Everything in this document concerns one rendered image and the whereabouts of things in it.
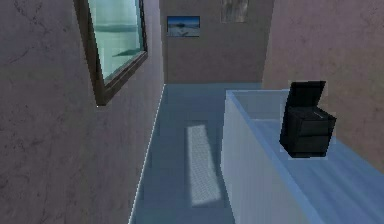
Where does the black box with open lid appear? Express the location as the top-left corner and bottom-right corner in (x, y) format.
(279, 80), (337, 159)

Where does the pale blue cabinet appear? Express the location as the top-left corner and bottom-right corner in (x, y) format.
(221, 88), (384, 224)

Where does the blue framed picture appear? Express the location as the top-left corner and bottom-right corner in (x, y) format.
(166, 15), (201, 38)

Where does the grey framed picture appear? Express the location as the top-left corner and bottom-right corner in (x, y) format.
(220, 0), (250, 24)

